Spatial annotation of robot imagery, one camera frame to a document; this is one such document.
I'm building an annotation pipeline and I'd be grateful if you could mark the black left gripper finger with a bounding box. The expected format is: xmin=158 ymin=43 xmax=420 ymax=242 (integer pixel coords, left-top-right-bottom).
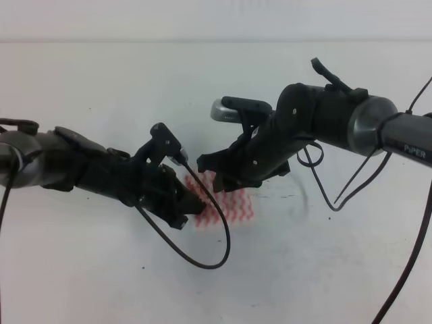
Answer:
xmin=175 ymin=180 xmax=207 ymax=215
xmin=158 ymin=209 xmax=198 ymax=230

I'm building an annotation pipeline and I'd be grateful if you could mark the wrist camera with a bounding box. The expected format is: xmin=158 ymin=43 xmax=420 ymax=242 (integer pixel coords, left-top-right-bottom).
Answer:
xmin=210 ymin=96 xmax=273 ymax=135
xmin=150 ymin=123 xmax=188 ymax=165

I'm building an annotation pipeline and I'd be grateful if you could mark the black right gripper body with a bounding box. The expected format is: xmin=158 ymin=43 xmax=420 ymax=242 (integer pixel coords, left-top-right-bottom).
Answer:
xmin=225 ymin=117 xmax=304 ymax=192

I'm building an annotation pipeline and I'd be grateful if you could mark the pink wavy striped towel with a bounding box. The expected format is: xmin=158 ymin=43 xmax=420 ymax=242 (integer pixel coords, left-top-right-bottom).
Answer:
xmin=184 ymin=171 xmax=254 ymax=230

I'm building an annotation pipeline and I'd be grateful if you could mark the left camera cable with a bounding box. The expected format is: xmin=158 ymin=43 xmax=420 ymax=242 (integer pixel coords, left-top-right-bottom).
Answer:
xmin=0 ymin=151 xmax=232 ymax=324

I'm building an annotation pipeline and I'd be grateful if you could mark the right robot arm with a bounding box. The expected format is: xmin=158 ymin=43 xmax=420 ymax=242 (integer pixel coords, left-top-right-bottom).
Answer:
xmin=197 ymin=83 xmax=431 ymax=192

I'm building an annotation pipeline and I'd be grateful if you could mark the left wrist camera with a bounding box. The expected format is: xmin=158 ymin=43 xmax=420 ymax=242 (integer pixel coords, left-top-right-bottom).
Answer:
xmin=150 ymin=123 xmax=188 ymax=165

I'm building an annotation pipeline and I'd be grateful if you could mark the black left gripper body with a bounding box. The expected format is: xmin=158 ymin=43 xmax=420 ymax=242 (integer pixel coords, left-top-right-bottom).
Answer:
xmin=77 ymin=148 xmax=189 ymax=219

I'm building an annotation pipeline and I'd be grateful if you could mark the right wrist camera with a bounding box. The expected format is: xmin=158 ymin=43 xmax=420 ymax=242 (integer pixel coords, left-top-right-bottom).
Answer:
xmin=210 ymin=96 xmax=273 ymax=135

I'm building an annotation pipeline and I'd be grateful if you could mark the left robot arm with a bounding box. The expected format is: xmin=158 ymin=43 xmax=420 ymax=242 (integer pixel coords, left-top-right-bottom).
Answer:
xmin=1 ymin=118 xmax=206 ymax=230

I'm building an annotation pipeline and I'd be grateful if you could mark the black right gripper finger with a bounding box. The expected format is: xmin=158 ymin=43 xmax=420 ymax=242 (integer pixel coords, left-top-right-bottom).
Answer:
xmin=213 ymin=173 xmax=242 ymax=193
xmin=196 ymin=150 xmax=239 ymax=172

